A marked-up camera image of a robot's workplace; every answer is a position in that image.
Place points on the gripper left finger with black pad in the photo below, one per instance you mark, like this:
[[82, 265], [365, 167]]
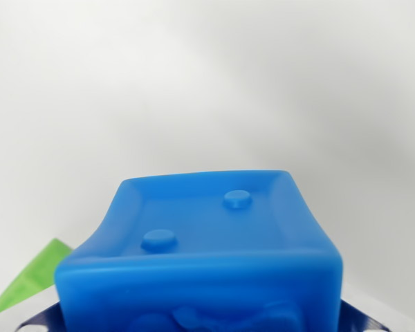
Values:
[[41, 316]]

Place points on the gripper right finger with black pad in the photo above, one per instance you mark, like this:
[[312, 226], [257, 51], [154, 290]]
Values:
[[370, 318]]

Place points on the blue embossed soft cube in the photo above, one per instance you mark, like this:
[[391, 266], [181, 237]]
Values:
[[200, 263]]

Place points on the green embossed soft cube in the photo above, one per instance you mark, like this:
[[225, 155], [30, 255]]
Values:
[[31, 268]]

